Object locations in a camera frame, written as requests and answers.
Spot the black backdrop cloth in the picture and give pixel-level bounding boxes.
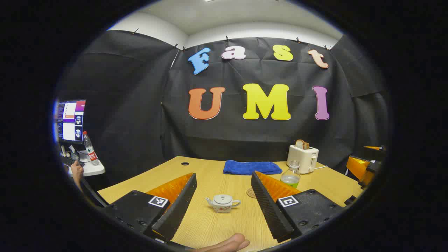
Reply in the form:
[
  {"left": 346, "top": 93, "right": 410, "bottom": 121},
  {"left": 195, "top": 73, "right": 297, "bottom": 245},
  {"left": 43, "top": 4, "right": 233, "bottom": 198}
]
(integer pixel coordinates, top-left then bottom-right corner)
[{"left": 58, "top": 30, "right": 389, "bottom": 186}]

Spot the white toaster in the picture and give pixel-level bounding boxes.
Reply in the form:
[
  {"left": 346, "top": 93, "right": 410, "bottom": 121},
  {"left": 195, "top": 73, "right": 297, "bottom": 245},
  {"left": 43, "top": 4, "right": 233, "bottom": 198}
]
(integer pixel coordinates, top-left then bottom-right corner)
[{"left": 286, "top": 144, "right": 319, "bottom": 174}]

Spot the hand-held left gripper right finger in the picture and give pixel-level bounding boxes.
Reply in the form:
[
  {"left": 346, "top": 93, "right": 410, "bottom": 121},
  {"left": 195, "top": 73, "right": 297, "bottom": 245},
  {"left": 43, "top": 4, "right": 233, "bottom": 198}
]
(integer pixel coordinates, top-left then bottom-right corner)
[{"left": 251, "top": 171, "right": 345, "bottom": 243}]

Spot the green label water bottle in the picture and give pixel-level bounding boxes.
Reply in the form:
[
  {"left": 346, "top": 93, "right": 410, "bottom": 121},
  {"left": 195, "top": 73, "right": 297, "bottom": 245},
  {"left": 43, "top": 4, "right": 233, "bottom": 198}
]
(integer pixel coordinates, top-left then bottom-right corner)
[{"left": 280, "top": 160, "right": 301, "bottom": 189}]

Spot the white side table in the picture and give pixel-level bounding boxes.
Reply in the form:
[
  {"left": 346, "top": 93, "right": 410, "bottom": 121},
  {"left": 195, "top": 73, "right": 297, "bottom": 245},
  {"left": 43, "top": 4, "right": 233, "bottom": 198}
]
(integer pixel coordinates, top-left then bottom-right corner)
[{"left": 68, "top": 150, "right": 105, "bottom": 177}]

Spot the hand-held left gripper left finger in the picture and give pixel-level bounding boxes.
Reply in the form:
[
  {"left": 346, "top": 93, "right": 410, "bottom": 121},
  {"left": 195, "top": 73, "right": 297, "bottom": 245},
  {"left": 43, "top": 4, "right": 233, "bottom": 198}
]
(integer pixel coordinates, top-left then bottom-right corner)
[{"left": 101, "top": 173, "right": 197, "bottom": 244}]

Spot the blue folded towel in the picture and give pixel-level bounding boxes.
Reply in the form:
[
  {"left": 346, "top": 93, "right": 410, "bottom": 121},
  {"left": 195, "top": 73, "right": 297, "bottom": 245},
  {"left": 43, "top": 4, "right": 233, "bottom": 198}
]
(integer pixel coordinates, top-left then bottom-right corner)
[{"left": 223, "top": 160, "right": 283, "bottom": 175}]

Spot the computer monitor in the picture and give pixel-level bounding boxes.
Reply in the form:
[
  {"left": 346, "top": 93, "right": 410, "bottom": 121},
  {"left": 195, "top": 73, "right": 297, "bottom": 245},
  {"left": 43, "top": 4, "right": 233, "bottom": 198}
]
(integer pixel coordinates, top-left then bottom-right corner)
[{"left": 55, "top": 100, "right": 86, "bottom": 144}]

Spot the white floral teacup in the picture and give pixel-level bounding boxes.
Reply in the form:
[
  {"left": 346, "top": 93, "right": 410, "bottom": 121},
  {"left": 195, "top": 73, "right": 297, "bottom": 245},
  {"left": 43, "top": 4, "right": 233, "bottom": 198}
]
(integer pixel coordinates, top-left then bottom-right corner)
[{"left": 205, "top": 195, "right": 241, "bottom": 213}]

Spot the red label plastic bottle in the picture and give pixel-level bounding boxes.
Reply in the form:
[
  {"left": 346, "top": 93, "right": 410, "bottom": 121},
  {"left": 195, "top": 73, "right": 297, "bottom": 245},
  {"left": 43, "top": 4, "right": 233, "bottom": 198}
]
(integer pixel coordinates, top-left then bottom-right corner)
[{"left": 83, "top": 131, "right": 99, "bottom": 166}]

